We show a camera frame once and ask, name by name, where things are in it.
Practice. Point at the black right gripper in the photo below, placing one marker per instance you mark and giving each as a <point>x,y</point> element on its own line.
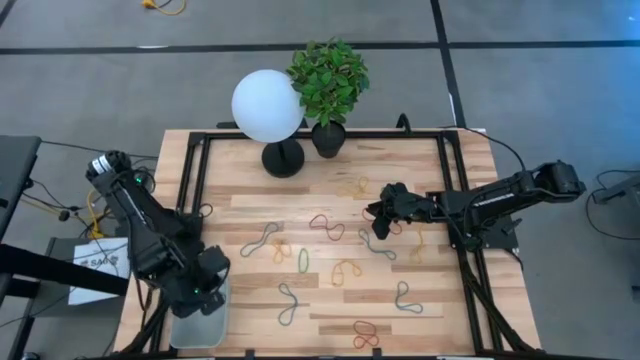
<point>407,205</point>

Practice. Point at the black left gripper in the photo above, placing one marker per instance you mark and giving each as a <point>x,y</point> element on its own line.
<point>200,295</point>

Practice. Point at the red rubber band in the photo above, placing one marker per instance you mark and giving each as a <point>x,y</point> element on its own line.
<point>400,227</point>
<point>344,231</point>
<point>366,335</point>

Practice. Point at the teal rubber band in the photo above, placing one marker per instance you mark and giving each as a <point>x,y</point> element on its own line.
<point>375,246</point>
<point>295,303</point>
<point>401,296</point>
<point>260,240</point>

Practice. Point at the grey plastic bin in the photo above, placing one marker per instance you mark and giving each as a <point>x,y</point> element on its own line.
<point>200,332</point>

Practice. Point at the green rubber band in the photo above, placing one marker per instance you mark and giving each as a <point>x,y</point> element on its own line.
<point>299,260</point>

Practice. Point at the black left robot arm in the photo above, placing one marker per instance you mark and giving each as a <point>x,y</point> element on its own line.
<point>125,200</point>

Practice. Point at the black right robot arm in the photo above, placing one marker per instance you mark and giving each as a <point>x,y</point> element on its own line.
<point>500,197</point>

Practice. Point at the black table edge clamp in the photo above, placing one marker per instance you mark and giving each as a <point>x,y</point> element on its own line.
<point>248,354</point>
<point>377,353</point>

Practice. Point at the white printed paper sheet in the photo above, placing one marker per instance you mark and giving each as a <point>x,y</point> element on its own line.
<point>95,280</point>

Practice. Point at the green plant in black pot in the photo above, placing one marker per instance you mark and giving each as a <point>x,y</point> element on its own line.
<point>327,80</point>

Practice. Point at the white globe lamp black base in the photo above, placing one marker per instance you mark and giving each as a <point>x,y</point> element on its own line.
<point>265,105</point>

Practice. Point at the black desk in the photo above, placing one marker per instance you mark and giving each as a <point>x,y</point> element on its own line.
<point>15,170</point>

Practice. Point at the black metal stand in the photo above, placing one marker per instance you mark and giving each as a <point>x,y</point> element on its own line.
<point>620,189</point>

